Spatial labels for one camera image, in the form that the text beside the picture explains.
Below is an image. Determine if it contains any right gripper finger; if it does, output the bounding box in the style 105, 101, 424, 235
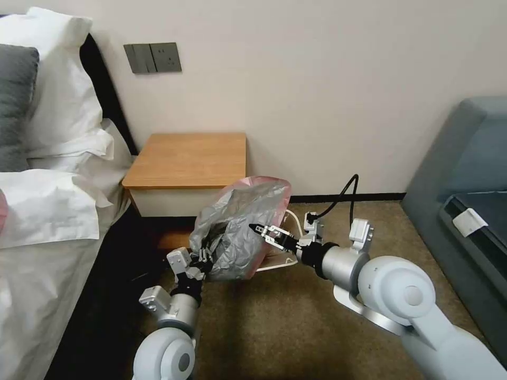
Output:
259, 232, 287, 251
248, 223, 290, 240

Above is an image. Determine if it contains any grey plastic garbage bag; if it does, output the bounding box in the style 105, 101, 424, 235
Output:
189, 177, 292, 282

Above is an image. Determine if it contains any pink trash can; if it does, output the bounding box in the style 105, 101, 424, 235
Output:
232, 175, 293, 280

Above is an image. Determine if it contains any black baseboard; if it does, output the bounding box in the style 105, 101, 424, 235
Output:
288, 192, 409, 204

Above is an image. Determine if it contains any wooden nightstand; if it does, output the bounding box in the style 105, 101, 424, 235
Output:
121, 132, 248, 250

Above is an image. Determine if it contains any black bed base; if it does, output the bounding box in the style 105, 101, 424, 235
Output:
42, 197, 180, 380

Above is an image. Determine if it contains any flat white pillow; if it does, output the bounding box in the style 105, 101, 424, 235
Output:
26, 118, 133, 175

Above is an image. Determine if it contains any white duvet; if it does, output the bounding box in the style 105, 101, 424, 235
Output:
0, 156, 133, 380

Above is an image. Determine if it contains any white tag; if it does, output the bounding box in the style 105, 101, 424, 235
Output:
453, 207, 489, 238

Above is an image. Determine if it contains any grey-blue sofa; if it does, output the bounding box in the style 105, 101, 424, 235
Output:
401, 97, 507, 346

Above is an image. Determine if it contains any dark sofa cushion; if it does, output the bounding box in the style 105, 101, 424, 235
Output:
438, 189, 507, 286

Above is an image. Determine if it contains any black bed headboard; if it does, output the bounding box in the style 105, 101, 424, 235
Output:
79, 31, 139, 160

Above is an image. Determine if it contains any pink cloth item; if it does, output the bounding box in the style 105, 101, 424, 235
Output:
0, 189, 8, 240

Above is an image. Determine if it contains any large white pillow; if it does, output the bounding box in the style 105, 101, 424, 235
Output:
0, 6, 105, 156

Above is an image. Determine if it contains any grey pillow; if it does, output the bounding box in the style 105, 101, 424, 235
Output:
0, 43, 41, 173

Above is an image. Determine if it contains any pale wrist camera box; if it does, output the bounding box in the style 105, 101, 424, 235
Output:
166, 248, 192, 274
302, 213, 326, 241

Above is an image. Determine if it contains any white cord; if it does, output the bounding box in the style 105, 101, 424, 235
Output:
256, 208, 306, 274

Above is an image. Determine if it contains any black robot wrist cable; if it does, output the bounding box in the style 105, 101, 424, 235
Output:
304, 174, 360, 239

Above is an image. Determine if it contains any dark grey wall socket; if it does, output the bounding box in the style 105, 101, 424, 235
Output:
150, 42, 183, 73

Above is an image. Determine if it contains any dark grey wall switch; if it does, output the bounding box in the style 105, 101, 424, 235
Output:
123, 43, 154, 75

